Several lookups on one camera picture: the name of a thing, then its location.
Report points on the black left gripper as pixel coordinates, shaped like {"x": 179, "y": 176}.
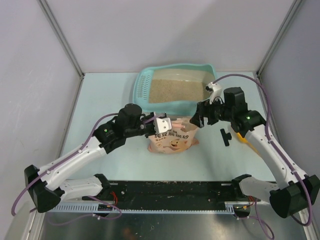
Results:
{"x": 152, "y": 132}

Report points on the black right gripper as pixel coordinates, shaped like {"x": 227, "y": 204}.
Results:
{"x": 204, "y": 109}

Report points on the pink cat litter bag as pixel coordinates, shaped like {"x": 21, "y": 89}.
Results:
{"x": 178, "y": 139}

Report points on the black t-shaped plastic part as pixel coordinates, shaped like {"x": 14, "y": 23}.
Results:
{"x": 226, "y": 136}

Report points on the teal and beige litter box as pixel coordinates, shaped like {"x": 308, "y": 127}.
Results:
{"x": 204, "y": 73}

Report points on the yellow plastic litter scoop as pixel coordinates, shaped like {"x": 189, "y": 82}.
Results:
{"x": 244, "y": 141}

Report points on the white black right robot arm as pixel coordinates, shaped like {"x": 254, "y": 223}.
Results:
{"x": 252, "y": 126}

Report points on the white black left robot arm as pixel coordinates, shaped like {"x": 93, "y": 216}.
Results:
{"x": 50, "y": 184}

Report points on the beige cat litter in box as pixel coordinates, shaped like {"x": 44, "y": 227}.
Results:
{"x": 166, "y": 90}

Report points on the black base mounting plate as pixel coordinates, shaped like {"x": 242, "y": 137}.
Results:
{"x": 172, "y": 195}

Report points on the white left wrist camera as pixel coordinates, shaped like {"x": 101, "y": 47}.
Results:
{"x": 162, "y": 123}

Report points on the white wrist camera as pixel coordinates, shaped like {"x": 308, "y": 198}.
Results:
{"x": 215, "y": 91}
{"x": 162, "y": 123}

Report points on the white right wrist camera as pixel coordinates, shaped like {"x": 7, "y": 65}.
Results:
{"x": 215, "y": 91}

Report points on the aluminium frame rail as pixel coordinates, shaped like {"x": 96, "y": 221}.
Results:
{"x": 99, "y": 187}

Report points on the white slotted cable duct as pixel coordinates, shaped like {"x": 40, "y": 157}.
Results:
{"x": 99, "y": 208}

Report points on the right aluminium corner post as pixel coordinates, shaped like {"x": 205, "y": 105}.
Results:
{"x": 280, "y": 34}

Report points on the aluminium corner post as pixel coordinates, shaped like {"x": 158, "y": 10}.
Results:
{"x": 280, "y": 34}
{"x": 57, "y": 30}

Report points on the left aluminium corner post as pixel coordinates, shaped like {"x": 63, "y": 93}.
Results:
{"x": 57, "y": 30}

